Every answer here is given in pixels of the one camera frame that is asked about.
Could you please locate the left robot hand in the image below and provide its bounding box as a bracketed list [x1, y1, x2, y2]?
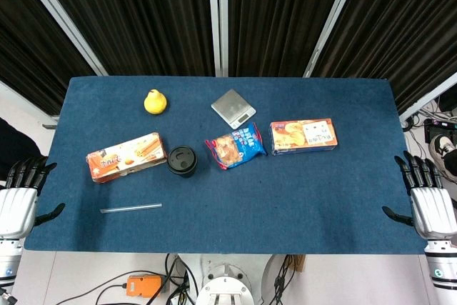
[0, 156, 66, 240]

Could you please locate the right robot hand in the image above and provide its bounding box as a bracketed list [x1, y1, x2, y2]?
[381, 151, 457, 241]

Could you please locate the transparent plastic straw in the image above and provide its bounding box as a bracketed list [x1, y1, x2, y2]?
[100, 204, 163, 214]

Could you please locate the black lidded cup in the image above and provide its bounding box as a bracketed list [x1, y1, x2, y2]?
[166, 145, 198, 179]

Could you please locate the black and white shoe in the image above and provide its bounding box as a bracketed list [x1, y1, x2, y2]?
[429, 134, 457, 177]

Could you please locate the black fabric object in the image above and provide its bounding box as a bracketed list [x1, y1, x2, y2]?
[0, 117, 48, 181]

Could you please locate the long orange biscuit box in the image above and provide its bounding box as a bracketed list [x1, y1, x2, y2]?
[86, 132, 168, 184]

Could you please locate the orange device box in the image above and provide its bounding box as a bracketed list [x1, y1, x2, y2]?
[126, 275, 162, 299]

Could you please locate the orange cookie box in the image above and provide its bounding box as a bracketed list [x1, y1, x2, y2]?
[269, 118, 338, 156]

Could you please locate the yellow pear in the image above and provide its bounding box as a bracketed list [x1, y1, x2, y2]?
[144, 89, 168, 116]

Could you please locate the blue table cloth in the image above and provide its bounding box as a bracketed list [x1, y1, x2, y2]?
[23, 76, 428, 255]

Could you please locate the blue snack bag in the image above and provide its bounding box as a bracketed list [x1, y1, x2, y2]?
[205, 122, 268, 171]

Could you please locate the white robot torso base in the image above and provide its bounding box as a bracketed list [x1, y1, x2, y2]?
[196, 254, 263, 305]

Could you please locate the silver kitchen scale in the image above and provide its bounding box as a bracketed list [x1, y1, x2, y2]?
[211, 89, 257, 130]

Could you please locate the dark pleated curtain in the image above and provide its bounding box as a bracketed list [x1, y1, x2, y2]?
[0, 0, 457, 116]

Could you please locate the floor cable tangle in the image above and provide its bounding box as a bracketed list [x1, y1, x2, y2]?
[402, 96, 457, 138]

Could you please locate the black cable bundle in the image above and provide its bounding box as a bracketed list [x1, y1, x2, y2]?
[271, 254, 298, 305]

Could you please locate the white vertical frame post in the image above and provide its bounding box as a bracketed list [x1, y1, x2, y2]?
[207, 0, 229, 77]

